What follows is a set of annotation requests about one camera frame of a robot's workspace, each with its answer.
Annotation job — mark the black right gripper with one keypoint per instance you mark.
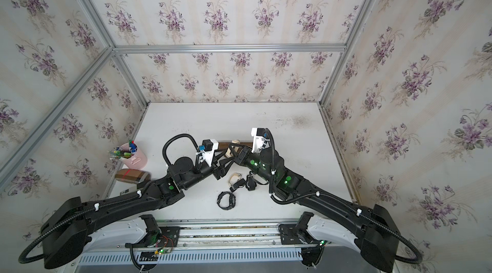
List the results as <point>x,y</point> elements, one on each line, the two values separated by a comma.
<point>245,156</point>

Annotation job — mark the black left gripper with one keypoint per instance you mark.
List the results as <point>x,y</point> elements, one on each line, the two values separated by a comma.
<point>220,170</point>

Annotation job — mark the beige band smartwatch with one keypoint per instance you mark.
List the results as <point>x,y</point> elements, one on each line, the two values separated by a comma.
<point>235,177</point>

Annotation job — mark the brown wooden watch stand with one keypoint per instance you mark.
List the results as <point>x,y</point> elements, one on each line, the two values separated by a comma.
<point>223,146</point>

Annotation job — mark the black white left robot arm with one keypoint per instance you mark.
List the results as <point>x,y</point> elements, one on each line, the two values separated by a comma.
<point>68,230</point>

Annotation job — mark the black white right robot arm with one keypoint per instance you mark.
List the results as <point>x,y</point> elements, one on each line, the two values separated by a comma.
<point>374,228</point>

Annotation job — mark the black square digital watch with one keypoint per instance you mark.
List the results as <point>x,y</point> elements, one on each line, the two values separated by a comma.
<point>251,183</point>

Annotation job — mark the brown plaid case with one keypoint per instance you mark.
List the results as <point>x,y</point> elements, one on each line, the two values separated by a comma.
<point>132,176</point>

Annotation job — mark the pink pen cup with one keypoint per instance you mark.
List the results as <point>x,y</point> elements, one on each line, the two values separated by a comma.
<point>130,155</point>

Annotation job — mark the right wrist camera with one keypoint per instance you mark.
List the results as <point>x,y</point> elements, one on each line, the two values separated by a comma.
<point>260,139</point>

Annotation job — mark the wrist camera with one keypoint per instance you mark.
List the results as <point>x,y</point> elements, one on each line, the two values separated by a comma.
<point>205,152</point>
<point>260,139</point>

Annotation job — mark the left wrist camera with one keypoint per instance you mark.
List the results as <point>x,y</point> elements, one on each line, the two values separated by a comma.
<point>205,152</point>

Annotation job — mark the dark grey strap watch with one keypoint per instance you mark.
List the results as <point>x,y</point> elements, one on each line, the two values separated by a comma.
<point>238,184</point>

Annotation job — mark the black round bracelet watch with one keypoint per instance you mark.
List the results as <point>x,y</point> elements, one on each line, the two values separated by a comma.
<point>226,201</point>

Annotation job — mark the aluminium mounting rail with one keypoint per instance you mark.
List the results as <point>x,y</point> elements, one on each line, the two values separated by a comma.
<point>322,230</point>

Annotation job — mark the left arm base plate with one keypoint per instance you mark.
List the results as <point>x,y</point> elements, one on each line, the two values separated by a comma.
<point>166,237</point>

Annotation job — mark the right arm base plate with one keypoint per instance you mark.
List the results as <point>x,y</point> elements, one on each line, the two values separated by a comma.
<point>292,234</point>

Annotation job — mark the slotted white cable duct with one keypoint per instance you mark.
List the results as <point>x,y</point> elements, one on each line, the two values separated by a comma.
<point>215,256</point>

